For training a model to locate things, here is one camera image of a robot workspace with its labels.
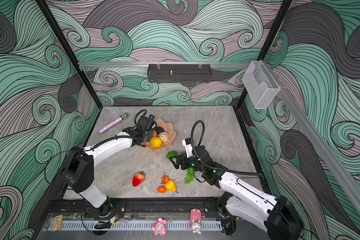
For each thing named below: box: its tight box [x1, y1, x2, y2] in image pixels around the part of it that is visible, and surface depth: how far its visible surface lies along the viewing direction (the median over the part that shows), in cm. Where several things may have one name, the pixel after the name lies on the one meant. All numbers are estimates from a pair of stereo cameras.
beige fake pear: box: [158, 131, 169, 143], surface depth 96 cm
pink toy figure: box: [152, 217, 168, 237], surface depth 67 cm
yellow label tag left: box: [52, 215, 64, 232], surface depth 70 cm
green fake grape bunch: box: [184, 168, 195, 184], surface depth 84 cm
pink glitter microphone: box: [98, 112, 129, 134], surface depth 109 cm
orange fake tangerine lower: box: [157, 185, 166, 193], surface depth 79 cm
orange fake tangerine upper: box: [161, 175, 170, 184], surface depth 83 cm
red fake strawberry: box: [132, 171, 145, 187], surface depth 83 cm
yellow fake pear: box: [165, 179, 177, 192], surface depth 79 cm
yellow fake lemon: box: [150, 136, 163, 147], surface depth 94 cm
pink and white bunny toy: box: [190, 208, 202, 234], surface depth 72 cm
